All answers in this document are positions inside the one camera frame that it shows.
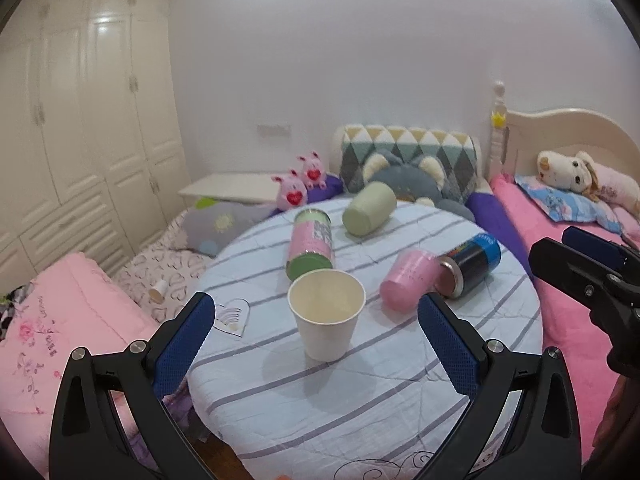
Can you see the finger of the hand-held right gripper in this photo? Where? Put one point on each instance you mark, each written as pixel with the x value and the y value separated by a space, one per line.
pixel 592 247
pixel 565 270

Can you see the white paper cup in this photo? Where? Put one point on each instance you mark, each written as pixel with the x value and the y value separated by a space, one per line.
pixel 327 310

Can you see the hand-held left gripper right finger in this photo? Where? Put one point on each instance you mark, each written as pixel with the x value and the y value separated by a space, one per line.
pixel 447 345

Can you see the green plastic cup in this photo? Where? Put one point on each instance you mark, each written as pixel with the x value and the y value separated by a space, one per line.
pixel 367 207

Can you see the pink floral quilt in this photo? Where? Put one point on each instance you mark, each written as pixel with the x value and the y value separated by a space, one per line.
pixel 65 305

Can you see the blue printed pillow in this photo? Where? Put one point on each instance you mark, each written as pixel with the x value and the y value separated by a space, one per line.
pixel 565 202

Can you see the round table with striped cloth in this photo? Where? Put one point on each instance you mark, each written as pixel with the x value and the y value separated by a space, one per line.
pixel 280 400

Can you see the yellow crown ornament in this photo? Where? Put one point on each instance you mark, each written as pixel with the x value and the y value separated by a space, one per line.
pixel 499 120

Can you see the black and white cloth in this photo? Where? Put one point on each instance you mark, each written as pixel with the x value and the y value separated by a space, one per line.
pixel 9 310

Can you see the pink and green can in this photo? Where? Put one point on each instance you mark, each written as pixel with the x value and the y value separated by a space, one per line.
pixel 311 240

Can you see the pink bed sheet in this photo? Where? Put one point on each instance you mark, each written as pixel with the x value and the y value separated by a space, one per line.
pixel 565 325

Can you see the white wardrobe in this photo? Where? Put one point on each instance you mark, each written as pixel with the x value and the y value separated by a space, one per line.
pixel 75 135

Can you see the pink plastic cup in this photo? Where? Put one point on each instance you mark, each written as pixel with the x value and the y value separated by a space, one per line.
pixel 407 280

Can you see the grey bear plush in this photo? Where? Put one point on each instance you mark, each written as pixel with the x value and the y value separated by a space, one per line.
pixel 405 180

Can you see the white low table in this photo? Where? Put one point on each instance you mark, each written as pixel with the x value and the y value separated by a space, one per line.
pixel 230 187

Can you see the grey flower pillow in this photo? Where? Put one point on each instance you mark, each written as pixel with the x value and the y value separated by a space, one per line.
pixel 220 222

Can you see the small white cup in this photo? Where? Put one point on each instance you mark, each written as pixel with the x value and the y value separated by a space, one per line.
pixel 158 291

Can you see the person's right forearm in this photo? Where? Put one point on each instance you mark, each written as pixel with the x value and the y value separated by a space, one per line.
pixel 622 415

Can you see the dark blue can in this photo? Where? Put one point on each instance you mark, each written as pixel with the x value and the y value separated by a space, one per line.
pixel 472 262

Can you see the white plush dog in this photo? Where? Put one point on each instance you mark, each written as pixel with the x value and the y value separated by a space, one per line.
pixel 565 170

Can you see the cream bed headboard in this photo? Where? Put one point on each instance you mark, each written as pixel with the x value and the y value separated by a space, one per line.
pixel 555 132

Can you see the triangle-patterned cushion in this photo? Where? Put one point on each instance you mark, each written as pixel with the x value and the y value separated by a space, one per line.
pixel 450 155

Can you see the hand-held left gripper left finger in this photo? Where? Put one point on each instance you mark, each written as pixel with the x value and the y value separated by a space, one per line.
pixel 184 340

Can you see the pink plush toy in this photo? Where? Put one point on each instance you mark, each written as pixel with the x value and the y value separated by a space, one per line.
pixel 314 172
pixel 290 192

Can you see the heart-patterned bed sheet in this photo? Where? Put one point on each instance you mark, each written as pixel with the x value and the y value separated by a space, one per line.
pixel 160 265

